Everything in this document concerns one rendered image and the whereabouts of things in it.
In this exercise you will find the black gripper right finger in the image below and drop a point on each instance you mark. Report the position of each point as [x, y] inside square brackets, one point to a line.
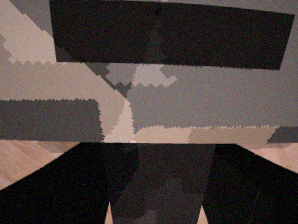
[244, 188]

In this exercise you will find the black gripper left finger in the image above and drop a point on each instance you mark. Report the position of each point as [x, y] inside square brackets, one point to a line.
[69, 190]

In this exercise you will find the black two-prong plug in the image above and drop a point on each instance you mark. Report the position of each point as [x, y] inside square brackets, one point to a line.
[151, 183]

